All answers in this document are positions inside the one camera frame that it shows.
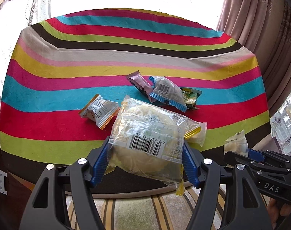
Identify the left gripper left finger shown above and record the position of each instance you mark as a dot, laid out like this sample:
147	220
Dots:
47	208

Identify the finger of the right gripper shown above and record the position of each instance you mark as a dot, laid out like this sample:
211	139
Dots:
275	158
256	155

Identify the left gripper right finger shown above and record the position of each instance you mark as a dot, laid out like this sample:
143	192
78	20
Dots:
231	189

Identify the white pastry packet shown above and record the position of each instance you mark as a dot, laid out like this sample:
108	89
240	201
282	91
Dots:
199	138
237	144

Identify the green yellow snack packet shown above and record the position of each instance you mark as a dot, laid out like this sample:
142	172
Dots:
190	96

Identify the round bread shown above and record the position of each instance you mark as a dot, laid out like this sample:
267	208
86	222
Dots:
147	141

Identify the blue white snack bag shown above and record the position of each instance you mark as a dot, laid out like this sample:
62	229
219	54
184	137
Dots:
165	91

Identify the orange edged silver packet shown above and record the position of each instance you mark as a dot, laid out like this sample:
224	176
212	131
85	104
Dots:
100	110

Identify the person's right hand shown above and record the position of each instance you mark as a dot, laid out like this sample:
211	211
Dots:
275	211

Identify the floral lace sheer curtain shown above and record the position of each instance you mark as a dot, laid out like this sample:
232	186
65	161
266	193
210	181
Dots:
281	126

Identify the striped plush cushion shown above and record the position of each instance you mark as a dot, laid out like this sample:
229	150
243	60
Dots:
165	211

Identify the colourful striped tablecloth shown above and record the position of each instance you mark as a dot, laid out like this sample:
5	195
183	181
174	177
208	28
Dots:
68	75

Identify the pink curtain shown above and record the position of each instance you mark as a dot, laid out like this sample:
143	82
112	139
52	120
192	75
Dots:
263	27

